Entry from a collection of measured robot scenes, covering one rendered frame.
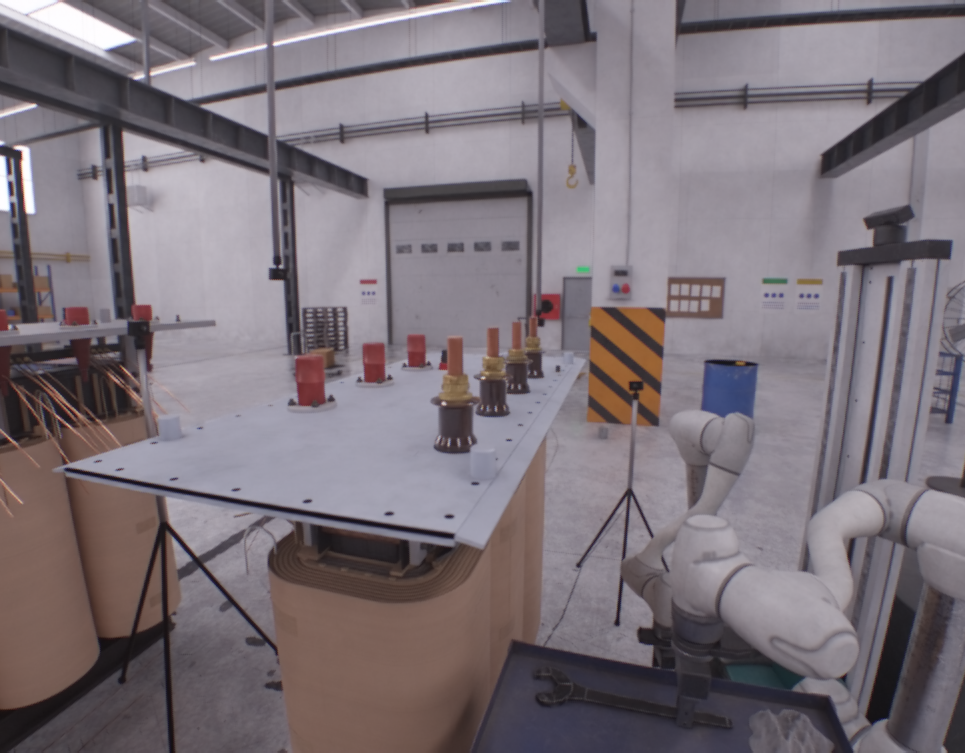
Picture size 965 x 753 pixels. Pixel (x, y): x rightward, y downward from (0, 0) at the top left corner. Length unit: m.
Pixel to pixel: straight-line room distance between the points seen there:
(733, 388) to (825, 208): 10.17
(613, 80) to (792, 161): 9.45
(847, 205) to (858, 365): 14.17
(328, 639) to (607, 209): 5.77
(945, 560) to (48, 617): 2.62
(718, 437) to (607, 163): 5.09
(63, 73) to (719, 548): 10.15
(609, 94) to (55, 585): 6.50
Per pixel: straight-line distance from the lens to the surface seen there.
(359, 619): 1.05
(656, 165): 6.41
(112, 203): 11.00
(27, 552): 2.27
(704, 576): 0.86
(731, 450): 1.65
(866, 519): 1.23
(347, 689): 1.18
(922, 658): 1.38
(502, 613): 1.57
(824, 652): 0.79
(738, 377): 5.94
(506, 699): 1.09
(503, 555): 1.46
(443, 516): 0.64
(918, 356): 1.43
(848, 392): 1.67
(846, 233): 15.68
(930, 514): 1.26
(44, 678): 2.49
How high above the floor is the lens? 1.64
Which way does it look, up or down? 10 degrees down
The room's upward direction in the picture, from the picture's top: straight up
